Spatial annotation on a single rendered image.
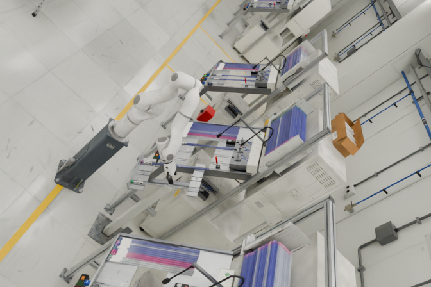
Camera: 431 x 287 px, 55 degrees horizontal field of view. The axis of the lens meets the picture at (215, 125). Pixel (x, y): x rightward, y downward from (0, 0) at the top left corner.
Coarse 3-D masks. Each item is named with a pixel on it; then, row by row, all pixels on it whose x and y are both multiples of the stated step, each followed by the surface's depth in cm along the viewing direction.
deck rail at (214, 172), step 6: (180, 168) 318; (186, 168) 317; (210, 168) 313; (204, 174) 316; (210, 174) 314; (216, 174) 313; (222, 174) 312; (228, 174) 311; (234, 174) 310; (240, 174) 309; (246, 174) 307
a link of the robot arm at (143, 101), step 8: (176, 72) 262; (176, 80) 260; (184, 80) 262; (192, 80) 266; (160, 88) 281; (168, 88) 272; (176, 88) 266; (184, 88) 266; (136, 96) 286; (144, 96) 283; (152, 96) 281; (160, 96) 278; (168, 96) 275; (136, 104) 284; (144, 104) 282
